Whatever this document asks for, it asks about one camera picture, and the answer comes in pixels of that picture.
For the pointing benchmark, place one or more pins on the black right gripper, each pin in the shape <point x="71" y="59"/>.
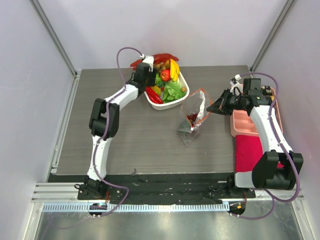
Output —
<point x="224" y="99"/>

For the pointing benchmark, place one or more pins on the clear zip bag orange zipper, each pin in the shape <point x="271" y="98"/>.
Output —
<point x="196" y="102"/>

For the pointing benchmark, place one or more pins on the purple grape bunch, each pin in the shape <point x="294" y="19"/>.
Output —
<point x="192" y="117"/>

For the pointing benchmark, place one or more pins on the red chili pepper toy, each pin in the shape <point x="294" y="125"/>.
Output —
<point x="153" y="96"/>

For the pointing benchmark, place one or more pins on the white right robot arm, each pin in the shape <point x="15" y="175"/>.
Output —
<point x="279" y="166"/>

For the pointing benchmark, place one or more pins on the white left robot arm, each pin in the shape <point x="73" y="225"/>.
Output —
<point x="105" y="119"/>

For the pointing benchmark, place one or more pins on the pink plastic organizer tray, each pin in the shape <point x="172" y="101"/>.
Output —
<point x="241" y="123"/>

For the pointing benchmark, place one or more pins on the small brown nut toy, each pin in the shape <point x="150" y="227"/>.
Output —
<point x="184" y="89"/>

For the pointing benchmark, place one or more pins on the green lettuce toy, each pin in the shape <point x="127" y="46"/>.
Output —
<point x="173" y="91"/>

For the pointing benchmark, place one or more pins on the red folded cloth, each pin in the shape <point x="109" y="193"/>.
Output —
<point x="248" y="151"/>

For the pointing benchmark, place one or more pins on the white plastic fruit basket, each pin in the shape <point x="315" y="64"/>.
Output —
<point x="172" y="104"/>

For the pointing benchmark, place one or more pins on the yellow banana bunch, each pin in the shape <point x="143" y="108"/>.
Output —
<point x="174" y="70"/>

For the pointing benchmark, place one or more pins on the red apple toy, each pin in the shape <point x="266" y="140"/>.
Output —
<point x="165" y="75"/>

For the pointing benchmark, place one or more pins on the orange yellow mango toy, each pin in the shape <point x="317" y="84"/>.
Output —
<point x="157" y="90"/>

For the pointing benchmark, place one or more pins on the brown longan cluster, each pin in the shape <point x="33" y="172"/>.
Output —
<point x="162" y="66"/>

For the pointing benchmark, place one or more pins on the red lobster toy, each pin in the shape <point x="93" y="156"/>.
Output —
<point x="158" y="58"/>

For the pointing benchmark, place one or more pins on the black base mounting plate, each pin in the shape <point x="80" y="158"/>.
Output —
<point x="158" y="188"/>

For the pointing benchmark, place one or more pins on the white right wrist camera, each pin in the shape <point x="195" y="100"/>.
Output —
<point x="236" y="86"/>

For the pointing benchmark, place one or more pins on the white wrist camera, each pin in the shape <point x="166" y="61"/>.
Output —
<point x="236" y="86"/>
<point x="148" y="59"/>

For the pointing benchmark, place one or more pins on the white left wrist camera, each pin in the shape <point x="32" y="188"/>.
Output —
<point x="148" y="59"/>

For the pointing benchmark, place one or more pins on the aluminium frame rail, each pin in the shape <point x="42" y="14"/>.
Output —
<point x="53" y="35"/>

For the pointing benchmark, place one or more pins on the white slotted cable duct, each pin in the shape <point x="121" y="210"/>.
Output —
<point x="99" y="207"/>

